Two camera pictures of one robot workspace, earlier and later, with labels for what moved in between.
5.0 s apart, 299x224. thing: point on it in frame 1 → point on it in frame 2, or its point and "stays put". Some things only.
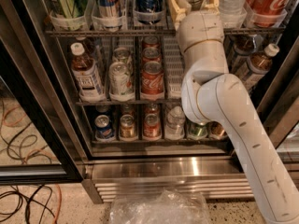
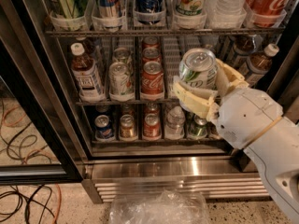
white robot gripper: [201, 28] → [246, 116]
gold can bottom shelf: [127, 128] stays put
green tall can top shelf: [70, 1] stays put
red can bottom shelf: [151, 124] stays put
